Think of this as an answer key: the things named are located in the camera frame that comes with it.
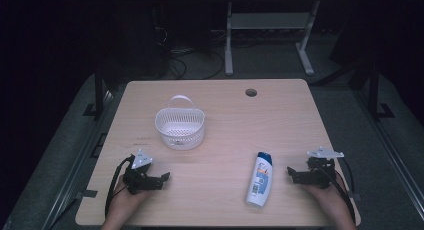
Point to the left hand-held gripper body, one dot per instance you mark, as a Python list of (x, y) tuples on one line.
[(140, 180)]

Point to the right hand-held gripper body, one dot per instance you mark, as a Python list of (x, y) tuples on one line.
[(316, 175)]

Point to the white shampoo bottle blue cap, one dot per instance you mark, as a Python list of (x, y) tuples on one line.
[(260, 183)]

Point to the person's left hand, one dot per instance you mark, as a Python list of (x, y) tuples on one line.
[(128, 198)]

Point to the person's right hand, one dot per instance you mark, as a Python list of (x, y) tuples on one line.
[(328, 198)]

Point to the grey tape strip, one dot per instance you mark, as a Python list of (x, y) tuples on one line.
[(89, 193), (356, 196)]

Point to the black metal stand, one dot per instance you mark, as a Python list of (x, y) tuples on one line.
[(99, 93), (375, 96)]

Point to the aluminium rail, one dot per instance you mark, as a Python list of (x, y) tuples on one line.
[(80, 156), (393, 156)]

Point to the white metal desk frame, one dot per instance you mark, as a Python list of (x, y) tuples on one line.
[(266, 21)]

